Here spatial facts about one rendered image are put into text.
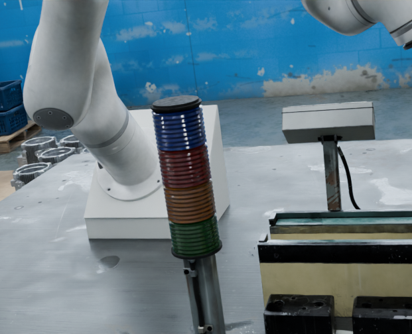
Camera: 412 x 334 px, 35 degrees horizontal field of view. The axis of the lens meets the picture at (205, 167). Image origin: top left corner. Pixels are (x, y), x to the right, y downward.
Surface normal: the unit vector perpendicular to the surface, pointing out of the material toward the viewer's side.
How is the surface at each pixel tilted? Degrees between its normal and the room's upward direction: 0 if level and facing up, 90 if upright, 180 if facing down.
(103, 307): 0
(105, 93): 76
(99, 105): 70
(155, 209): 44
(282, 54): 90
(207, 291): 90
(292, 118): 52
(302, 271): 90
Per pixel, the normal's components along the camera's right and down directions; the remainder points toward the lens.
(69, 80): 0.25, 0.58
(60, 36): -0.29, 0.73
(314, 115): -0.29, -0.33
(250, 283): -0.13, -0.95
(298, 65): -0.28, 0.32
